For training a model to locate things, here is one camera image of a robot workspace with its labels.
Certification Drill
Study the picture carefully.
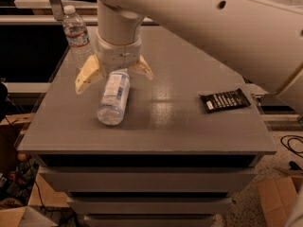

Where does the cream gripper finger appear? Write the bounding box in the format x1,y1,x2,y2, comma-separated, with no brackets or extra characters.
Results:
75,54,106,95
131,56,153,80

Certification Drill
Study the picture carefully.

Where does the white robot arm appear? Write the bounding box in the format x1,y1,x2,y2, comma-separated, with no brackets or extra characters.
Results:
97,0,303,114

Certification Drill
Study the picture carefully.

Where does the cardboard box left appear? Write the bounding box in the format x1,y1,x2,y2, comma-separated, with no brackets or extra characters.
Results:
0,113,73,227

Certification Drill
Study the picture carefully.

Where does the grey drawer cabinet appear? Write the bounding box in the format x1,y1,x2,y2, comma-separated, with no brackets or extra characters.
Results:
19,26,276,227

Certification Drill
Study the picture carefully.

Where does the black cable on floor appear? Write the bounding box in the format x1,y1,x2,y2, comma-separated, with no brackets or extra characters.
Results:
279,134,303,159

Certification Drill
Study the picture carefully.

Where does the upright clear water bottle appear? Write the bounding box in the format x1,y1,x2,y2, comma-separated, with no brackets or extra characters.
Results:
62,5,93,70

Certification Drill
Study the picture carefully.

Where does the blue-label plastic bottle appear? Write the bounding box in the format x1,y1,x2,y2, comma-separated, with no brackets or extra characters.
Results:
97,69,130,126

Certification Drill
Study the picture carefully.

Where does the cardboard box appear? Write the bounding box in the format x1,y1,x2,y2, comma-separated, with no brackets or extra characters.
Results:
0,113,73,227
257,176,303,227

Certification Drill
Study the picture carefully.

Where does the metal shelf rail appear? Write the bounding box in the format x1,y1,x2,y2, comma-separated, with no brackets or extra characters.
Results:
0,0,159,26

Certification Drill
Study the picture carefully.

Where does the cardboard box right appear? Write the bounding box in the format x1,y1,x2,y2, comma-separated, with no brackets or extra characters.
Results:
257,176,303,227

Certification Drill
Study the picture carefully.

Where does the black snack bar wrapper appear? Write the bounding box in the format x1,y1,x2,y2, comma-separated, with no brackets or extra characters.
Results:
200,88,251,114

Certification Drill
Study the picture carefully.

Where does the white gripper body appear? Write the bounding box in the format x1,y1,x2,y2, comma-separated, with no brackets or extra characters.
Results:
95,32,141,75

